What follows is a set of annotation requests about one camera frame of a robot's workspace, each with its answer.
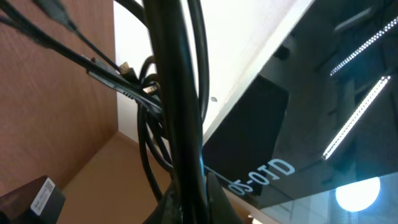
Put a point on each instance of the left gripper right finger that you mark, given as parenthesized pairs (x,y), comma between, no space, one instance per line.
(221,211)

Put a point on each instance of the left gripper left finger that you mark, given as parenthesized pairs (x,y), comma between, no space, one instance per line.
(168,209)

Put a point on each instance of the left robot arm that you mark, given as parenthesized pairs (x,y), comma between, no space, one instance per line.
(41,201)

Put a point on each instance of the black monitor screen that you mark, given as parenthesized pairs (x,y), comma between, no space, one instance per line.
(312,136)

